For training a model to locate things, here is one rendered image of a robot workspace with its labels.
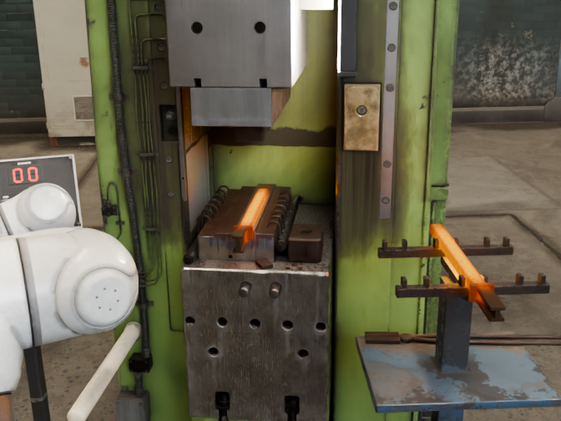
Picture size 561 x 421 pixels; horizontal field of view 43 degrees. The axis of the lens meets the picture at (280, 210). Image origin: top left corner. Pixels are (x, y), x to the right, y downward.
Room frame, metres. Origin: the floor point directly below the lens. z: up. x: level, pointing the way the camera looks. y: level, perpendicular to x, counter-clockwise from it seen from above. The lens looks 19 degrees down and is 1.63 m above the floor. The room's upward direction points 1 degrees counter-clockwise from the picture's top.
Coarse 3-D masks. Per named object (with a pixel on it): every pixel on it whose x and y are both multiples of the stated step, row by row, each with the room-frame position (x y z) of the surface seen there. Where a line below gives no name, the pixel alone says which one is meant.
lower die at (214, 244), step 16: (240, 192) 2.06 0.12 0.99; (272, 192) 2.04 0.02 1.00; (224, 208) 1.94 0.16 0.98; (240, 208) 1.91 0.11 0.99; (272, 208) 1.90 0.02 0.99; (208, 224) 1.80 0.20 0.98; (224, 224) 1.78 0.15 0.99; (256, 224) 1.74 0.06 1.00; (272, 224) 1.77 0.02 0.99; (208, 240) 1.71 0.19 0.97; (224, 240) 1.71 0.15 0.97; (256, 240) 1.70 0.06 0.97; (272, 240) 1.69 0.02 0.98; (208, 256) 1.71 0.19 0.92; (224, 256) 1.71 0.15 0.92; (240, 256) 1.70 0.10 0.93; (256, 256) 1.70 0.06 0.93; (272, 256) 1.69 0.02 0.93
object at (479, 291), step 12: (432, 228) 1.60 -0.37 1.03; (444, 228) 1.60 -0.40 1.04; (444, 240) 1.52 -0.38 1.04; (444, 252) 1.49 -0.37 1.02; (456, 252) 1.44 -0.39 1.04; (456, 264) 1.40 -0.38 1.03; (468, 264) 1.38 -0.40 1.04; (468, 276) 1.31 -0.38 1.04; (480, 276) 1.31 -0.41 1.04; (468, 288) 1.30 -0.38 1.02; (480, 288) 1.25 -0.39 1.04; (492, 288) 1.26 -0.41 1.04; (480, 300) 1.25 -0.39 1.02; (492, 300) 1.20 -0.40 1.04; (492, 312) 1.19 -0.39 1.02
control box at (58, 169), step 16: (0, 160) 1.67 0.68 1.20; (16, 160) 1.68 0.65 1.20; (32, 160) 1.69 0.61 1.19; (48, 160) 1.70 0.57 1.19; (64, 160) 1.71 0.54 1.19; (0, 176) 1.65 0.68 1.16; (16, 176) 1.66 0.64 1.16; (32, 176) 1.67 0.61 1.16; (48, 176) 1.68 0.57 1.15; (64, 176) 1.69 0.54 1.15; (0, 192) 1.63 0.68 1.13; (16, 192) 1.64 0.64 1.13
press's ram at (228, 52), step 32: (192, 0) 1.71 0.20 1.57; (224, 0) 1.70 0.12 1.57; (256, 0) 1.69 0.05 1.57; (288, 0) 1.69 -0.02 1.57; (320, 0) 1.87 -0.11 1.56; (192, 32) 1.71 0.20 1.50; (224, 32) 1.70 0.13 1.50; (256, 32) 1.70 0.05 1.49; (288, 32) 1.69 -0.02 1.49; (192, 64) 1.71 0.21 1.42; (224, 64) 1.71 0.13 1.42; (256, 64) 1.70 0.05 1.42; (288, 64) 1.69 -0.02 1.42
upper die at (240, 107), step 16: (192, 96) 1.71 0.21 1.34; (208, 96) 1.71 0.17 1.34; (224, 96) 1.71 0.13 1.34; (240, 96) 1.70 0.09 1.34; (256, 96) 1.70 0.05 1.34; (272, 96) 1.71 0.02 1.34; (288, 96) 2.05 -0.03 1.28; (192, 112) 1.72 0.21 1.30; (208, 112) 1.71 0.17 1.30; (224, 112) 1.71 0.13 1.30; (240, 112) 1.70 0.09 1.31; (256, 112) 1.70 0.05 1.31; (272, 112) 1.70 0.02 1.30
